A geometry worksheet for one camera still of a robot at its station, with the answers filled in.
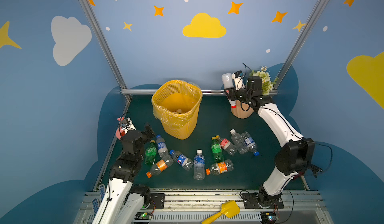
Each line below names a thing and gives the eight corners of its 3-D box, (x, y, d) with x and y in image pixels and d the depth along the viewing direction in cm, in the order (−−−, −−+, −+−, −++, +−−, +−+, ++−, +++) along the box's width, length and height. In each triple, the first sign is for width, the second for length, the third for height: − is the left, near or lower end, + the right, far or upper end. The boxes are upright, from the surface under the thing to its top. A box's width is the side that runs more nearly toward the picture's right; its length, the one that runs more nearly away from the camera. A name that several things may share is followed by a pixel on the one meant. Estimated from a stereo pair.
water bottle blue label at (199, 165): (193, 179, 81) (193, 177, 78) (193, 151, 92) (193, 149, 89) (205, 179, 81) (206, 177, 78) (204, 151, 92) (204, 149, 89)
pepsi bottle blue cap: (168, 155, 90) (167, 153, 87) (174, 149, 93) (173, 146, 90) (188, 171, 84) (188, 169, 81) (194, 164, 87) (194, 162, 84)
